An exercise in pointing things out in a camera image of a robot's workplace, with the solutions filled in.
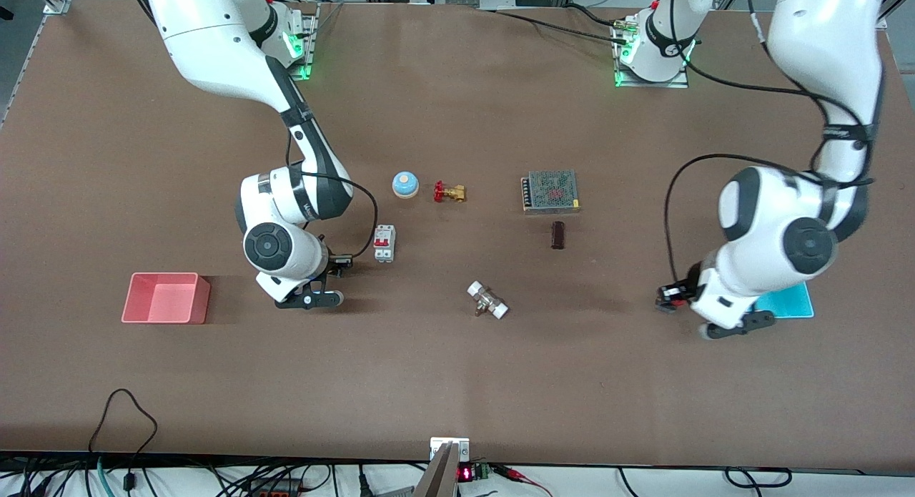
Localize metal mesh power supply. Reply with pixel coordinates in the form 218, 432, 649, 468
520, 169, 581, 215

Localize black coiled cable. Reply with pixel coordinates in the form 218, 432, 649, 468
724, 467, 793, 489

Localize white pipe valve fitting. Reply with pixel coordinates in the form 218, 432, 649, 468
466, 280, 510, 320

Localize cyan plastic box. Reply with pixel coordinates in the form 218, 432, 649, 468
754, 281, 816, 320

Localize white mounting bracket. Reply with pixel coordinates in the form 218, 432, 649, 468
430, 437, 471, 463

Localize thin black looped cable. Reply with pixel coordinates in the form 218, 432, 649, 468
87, 388, 159, 492

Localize black power strip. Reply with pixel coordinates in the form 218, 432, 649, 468
243, 478, 305, 497

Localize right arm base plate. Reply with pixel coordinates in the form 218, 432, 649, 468
282, 4, 316, 82

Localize grey aluminium pole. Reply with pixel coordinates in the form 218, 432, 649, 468
413, 442, 460, 497

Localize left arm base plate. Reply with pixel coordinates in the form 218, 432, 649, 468
613, 21, 691, 90

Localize white circuit breaker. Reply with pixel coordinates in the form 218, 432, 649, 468
372, 225, 396, 263

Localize red clip lead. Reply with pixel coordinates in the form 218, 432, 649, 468
497, 466, 555, 497

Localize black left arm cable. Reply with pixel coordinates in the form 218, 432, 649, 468
663, 0, 876, 292

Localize pink plastic box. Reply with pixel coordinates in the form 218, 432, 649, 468
121, 272, 212, 325

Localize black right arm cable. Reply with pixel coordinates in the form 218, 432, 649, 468
286, 129, 379, 262

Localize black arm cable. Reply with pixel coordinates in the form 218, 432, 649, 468
286, 129, 379, 262
663, 0, 876, 292

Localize black cable on table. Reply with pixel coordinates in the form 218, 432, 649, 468
493, 8, 630, 44

